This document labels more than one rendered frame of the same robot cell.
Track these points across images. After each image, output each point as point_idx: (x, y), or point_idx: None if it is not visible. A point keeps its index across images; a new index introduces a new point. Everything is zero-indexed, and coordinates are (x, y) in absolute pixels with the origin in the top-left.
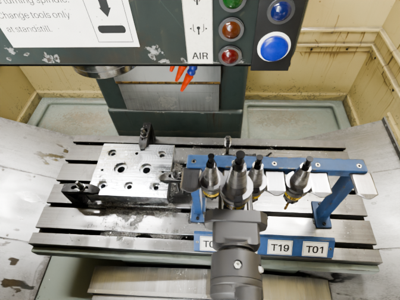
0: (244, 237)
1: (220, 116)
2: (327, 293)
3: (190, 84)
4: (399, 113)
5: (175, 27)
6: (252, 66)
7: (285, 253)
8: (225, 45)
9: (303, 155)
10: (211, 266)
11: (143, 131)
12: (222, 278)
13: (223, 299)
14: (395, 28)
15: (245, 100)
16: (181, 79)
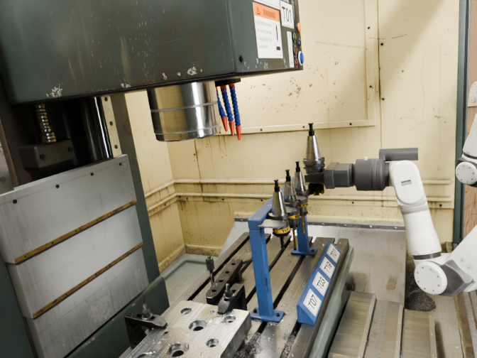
0: (347, 165)
1: (150, 296)
2: (363, 293)
3: (119, 261)
4: (241, 205)
5: (287, 48)
6: (299, 67)
7: (332, 268)
8: (294, 57)
9: (245, 248)
10: (362, 177)
11: (147, 306)
12: (373, 163)
13: (384, 165)
14: (187, 171)
15: None
16: (110, 258)
